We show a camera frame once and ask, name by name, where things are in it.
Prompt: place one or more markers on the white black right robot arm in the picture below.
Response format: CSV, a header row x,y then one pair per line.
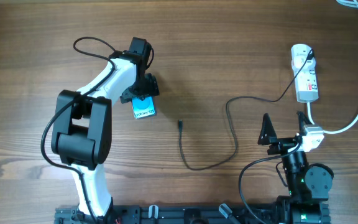
x,y
308,184

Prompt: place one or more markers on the white power strip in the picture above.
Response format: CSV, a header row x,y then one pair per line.
x,y
306,87

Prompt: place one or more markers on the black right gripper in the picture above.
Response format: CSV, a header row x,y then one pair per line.
x,y
283,144

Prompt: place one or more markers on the white charger adapter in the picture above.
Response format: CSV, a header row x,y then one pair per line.
x,y
301,53

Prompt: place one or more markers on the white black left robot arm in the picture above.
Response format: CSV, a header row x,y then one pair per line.
x,y
82,125

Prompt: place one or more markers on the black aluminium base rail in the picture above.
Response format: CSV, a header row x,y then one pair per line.
x,y
264,213

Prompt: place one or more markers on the blue screen smartphone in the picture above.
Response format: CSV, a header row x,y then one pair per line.
x,y
143,108

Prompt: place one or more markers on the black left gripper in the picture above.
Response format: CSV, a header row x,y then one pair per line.
x,y
151,89

